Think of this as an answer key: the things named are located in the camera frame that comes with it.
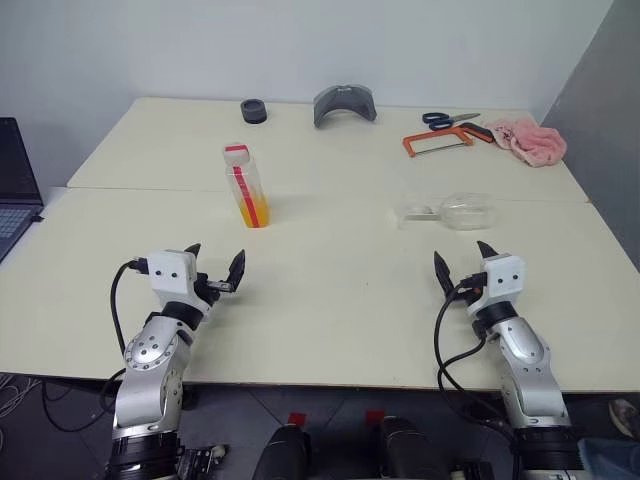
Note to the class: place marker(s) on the pink cloth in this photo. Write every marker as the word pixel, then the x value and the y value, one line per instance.
pixel 535 142

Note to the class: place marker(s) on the dark grey laptop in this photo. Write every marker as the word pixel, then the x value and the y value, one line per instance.
pixel 15 190

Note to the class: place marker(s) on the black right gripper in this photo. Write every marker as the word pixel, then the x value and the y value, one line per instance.
pixel 472 297

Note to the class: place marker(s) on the orange hacksaw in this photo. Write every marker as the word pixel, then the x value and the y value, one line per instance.
pixel 411 145

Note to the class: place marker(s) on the dark rounded shape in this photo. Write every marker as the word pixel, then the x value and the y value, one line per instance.
pixel 285 452
pixel 407 447

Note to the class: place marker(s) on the blue jeans leg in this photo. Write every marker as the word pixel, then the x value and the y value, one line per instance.
pixel 607 457

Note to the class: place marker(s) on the bottle with orange liquid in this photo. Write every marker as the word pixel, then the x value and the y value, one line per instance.
pixel 252 205

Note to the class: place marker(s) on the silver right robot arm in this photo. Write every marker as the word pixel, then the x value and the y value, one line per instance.
pixel 525 360

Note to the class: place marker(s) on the black round tape roll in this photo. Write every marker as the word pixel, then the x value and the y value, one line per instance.
pixel 254 111

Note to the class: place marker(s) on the grey curved visor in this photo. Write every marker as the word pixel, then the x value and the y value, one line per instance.
pixel 345 102

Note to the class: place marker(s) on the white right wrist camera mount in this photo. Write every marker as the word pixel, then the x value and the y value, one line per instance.
pixel 505 280

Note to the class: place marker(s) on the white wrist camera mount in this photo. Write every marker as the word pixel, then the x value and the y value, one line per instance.
pixel 170 272
pixel 505 280

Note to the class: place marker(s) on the clear plastic wine glass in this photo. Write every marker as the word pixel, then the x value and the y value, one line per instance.
pixel 470 212

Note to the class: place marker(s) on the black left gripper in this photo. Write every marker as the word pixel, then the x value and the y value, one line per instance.
pixel 204 292

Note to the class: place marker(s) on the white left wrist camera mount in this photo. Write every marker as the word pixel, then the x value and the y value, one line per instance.
pixel 170 272

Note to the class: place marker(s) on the black floor device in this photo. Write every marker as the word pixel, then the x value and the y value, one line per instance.
pixel 200 459

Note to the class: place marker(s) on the grey sneaker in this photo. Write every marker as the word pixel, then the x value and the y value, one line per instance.
pixel 624 417

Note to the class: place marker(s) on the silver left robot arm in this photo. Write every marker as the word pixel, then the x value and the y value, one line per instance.
pixel 150 360

